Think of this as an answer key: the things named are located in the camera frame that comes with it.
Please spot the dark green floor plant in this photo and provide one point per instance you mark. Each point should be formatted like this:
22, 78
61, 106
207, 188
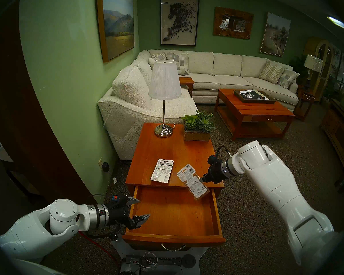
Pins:
299, 66

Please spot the black round disk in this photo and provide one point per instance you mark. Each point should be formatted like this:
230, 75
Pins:
188, 261

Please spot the wood framed mirror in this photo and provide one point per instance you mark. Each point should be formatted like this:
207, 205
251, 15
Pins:
232, 32

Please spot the black power adapter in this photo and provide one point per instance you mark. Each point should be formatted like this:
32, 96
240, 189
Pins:
105, 167

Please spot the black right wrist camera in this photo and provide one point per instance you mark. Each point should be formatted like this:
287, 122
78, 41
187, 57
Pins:
213, 159

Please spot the large Command hooks card package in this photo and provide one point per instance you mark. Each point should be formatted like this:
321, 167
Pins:
162, 171

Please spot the arched wooden cabinet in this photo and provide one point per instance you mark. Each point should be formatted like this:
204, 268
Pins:
326, 65

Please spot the dark wooden tray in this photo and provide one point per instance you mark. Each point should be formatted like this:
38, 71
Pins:
269, 100

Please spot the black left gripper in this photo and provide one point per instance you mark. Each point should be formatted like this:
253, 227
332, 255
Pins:
119, 215

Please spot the striped beige throw pillow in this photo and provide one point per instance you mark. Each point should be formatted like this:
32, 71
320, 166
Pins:
271, 72

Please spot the wooden sideboard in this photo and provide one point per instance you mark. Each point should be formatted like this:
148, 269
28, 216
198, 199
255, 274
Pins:
339, 134

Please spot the dark cover book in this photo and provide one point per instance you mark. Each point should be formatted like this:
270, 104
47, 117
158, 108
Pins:
250, 96

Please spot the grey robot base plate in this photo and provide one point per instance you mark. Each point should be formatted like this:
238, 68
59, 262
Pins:
197, 253

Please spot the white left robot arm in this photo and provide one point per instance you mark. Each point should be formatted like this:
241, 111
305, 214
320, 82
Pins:
25, 234

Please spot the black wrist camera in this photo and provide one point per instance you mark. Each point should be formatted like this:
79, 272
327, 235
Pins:
119, 199
213, 159

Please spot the orange wooden end table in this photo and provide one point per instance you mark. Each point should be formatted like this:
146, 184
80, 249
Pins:
175, 151

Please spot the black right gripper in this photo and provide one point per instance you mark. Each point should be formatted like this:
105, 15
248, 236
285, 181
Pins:
216, 172

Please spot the mountain landscape painting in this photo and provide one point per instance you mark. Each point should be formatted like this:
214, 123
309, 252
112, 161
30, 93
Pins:
117, 25

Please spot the wooden coffee table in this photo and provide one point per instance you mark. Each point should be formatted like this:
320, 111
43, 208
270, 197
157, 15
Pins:
255, 108

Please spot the white shade table lamp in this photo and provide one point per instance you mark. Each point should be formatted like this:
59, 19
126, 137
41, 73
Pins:
164, 79

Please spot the brown wooden door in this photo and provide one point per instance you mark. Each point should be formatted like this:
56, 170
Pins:
23, 119

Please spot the black power strip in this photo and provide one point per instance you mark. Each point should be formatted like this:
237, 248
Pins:
166, 260

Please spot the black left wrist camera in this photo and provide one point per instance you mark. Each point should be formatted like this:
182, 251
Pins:
119, 199

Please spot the succulent planter box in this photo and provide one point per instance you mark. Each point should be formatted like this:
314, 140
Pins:
197, 135

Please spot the ceiling light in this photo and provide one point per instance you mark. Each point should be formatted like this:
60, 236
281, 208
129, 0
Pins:
336, 23

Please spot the black framed horse picture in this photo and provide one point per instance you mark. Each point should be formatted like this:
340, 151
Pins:
179, 21

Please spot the tree landscape painting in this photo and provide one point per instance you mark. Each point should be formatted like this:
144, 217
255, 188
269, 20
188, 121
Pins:
275, 33

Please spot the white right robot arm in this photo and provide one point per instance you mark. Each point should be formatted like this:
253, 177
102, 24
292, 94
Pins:
275, 180

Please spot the small clear Command blister package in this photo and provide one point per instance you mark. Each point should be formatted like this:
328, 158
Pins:
192, 182

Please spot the cream sectional sofa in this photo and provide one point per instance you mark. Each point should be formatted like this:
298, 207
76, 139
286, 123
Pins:
126, 119

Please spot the small wooden side table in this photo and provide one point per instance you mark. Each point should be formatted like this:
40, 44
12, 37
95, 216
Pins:
186, 81

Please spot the beige wall outlet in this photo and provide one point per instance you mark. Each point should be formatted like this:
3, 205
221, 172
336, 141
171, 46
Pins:
100, 163

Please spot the black base knob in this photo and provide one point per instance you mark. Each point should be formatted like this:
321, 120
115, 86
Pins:
114, 237

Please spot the dark red end table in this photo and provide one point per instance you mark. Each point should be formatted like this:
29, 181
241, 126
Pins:
306, 98

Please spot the grey patterned throw pillow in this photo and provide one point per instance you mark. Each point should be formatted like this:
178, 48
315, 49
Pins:
183, 64
159, 56
288, 78

